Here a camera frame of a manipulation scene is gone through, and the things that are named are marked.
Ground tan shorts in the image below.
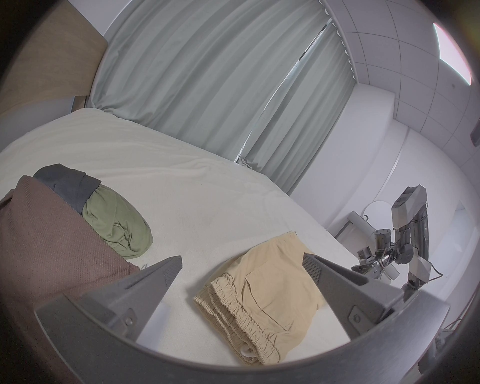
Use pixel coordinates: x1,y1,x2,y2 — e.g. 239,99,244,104
193,230,328,366

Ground bed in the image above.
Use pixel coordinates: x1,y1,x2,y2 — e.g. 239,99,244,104
0,0,362,368

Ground black garment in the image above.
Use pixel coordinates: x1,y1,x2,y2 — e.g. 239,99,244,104
33,163,103,217

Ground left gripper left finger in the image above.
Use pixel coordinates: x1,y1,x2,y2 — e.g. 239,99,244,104
80,256,184,339

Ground olive green garment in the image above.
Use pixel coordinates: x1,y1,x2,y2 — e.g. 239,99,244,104
82,184,154,260

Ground window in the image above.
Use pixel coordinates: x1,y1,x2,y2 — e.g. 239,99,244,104
233,19,335,166

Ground ceiling light panel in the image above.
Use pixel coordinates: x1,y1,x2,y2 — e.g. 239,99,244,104
432,22,472,86

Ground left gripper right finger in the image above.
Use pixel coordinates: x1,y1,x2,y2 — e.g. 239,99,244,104
302,252,404,340

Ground brown garment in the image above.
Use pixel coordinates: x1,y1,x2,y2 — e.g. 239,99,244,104
0,174,142,376

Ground grey-green curtain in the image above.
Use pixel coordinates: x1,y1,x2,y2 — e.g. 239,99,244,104
88,0,334,167
240,22,358,196

